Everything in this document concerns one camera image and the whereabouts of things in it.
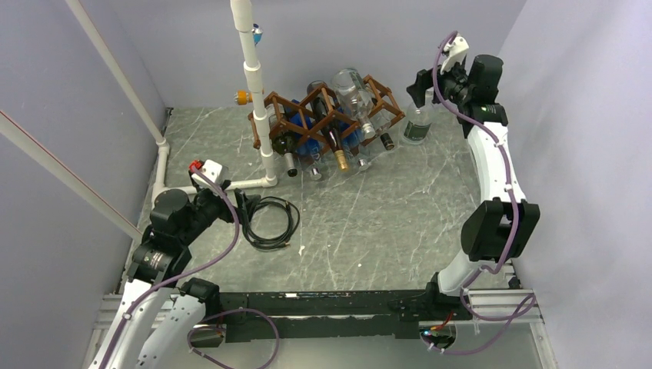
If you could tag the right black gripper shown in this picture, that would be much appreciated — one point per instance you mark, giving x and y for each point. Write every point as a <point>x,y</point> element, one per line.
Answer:
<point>424,80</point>

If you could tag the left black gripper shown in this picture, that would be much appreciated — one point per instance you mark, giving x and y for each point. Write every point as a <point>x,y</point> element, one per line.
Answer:
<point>244,204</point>

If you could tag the clear bottle red label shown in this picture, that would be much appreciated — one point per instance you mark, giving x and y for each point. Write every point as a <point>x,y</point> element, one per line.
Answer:
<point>419,120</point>

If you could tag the dark green wine bottle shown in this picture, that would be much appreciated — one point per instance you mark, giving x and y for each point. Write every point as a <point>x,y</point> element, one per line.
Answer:
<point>285,144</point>

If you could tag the clear square glass bottle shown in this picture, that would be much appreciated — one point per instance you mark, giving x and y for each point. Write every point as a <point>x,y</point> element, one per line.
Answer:
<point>354,98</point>

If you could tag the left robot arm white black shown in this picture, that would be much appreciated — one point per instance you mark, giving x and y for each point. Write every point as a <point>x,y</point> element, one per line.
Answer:
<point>162,300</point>

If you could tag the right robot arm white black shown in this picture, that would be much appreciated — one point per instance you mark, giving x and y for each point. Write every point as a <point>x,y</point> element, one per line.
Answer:
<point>503,222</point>

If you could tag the brown wooden wine rack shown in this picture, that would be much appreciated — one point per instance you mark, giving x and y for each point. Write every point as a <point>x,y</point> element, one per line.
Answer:
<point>311,125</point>

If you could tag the blue glass bottle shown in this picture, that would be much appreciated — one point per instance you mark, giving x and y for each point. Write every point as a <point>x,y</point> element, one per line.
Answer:
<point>309,153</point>

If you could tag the dark bottle gold cap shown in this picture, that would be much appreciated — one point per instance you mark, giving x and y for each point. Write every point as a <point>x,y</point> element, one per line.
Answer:
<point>330,131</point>

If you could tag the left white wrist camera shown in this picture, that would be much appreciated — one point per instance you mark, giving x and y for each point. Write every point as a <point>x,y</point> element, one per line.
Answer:
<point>205,173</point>

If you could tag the white pvc pipe frame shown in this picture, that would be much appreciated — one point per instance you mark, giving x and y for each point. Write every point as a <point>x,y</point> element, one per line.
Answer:
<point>242,15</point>

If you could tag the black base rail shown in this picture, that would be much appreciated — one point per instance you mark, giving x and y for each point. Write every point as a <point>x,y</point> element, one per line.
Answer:
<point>324,314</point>

